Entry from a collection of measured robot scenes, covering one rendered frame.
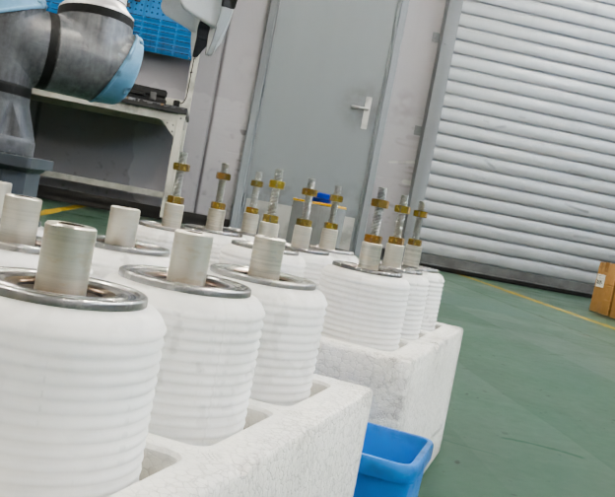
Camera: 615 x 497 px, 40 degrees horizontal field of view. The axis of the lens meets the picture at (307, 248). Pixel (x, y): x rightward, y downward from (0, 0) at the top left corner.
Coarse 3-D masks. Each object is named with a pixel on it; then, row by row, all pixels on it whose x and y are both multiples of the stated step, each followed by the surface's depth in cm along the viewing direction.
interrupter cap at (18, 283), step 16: (0, 272) 37; (16, 272) 37; (32, 272) 39; (0, 288) 33; (16, 288) 33; (32, 288) 36; (96, 288) 38; (112, 288) 38; (128, 288) 39; (48, 304) 33; (64, 304) 33; (80, 304) 33; (96, 304) 33; (112, 304) 34; (128, 304) 35; (144, 304) 36
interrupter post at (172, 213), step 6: (168, 204) 94; (174, 204) 94; (168, 210) 94; (174, 210) 94; (180, 210) 95; (168, 216) 94; (174, 216) 94; (180, 216) 95; (162, 222) 95; (168, 222) 94; (174, 222) 94; (180, 222) 95; (174, 228) 95
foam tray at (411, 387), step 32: (320, 352) 82; (352, 352) 81; (384, 352) 82; (416, 352) 85; (448, 352) 105; (384, 384) 80; (416, 384) 85; (448, 384) 112; (384, 416) 80; (416, 416) 89
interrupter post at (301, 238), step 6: (294, 228) 103; (300, 228) 102; (306, 228) 102; (294, 234) 102; (300, 234) 102; (306, 234) 102; (294, 240) 102; (300, 240) 102; (306, 240) 102; (294, 246) 102; (300, 246) 102; (306, 246) 102
